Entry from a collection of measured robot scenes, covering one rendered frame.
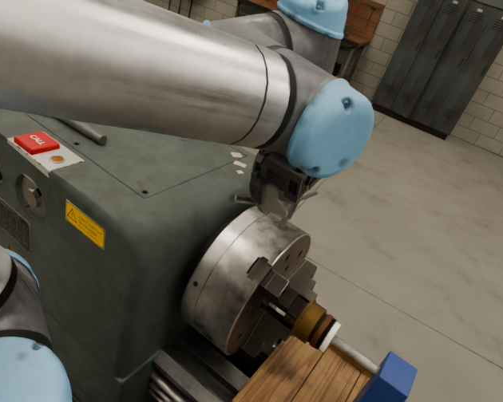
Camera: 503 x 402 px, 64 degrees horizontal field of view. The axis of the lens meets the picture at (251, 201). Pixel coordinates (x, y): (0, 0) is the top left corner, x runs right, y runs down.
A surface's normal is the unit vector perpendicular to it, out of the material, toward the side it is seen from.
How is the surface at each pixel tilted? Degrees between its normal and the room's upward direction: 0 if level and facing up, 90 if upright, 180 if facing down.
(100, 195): 0
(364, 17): 90
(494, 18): 90
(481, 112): 90
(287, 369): 0
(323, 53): 96
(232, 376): 0
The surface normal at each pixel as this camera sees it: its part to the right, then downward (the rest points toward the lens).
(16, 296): 1.00, -0.02
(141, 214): 0.27, -0.80
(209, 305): -0.48, 0.15
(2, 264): 0.65, -0.68
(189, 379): 0.00, -0.58
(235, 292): -0.32, -0.15
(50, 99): 0.28, 0.89
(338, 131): 0.52, 0.59
